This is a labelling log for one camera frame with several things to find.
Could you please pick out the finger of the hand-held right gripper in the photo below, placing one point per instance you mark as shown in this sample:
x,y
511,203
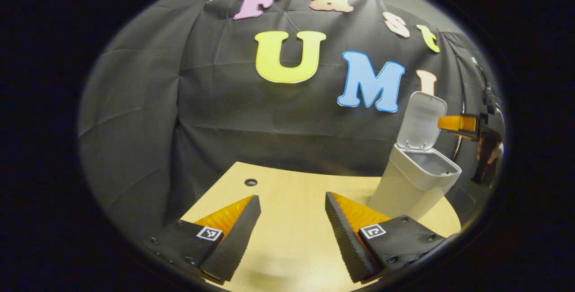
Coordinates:
x,y
458,123

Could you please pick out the white desktop garbage bin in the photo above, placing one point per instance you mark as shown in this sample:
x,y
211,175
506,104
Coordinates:
x,y
409,184

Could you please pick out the wooden desktop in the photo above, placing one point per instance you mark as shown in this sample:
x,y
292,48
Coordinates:
x,y
292,202

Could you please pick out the black backdrop cloth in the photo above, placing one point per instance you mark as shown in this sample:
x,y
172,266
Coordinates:
x,y
251,126

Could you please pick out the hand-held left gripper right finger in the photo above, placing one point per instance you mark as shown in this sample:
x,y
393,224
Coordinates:
x,y
346,242

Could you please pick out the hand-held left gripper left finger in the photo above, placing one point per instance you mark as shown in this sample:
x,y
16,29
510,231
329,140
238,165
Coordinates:
x,y
236,242

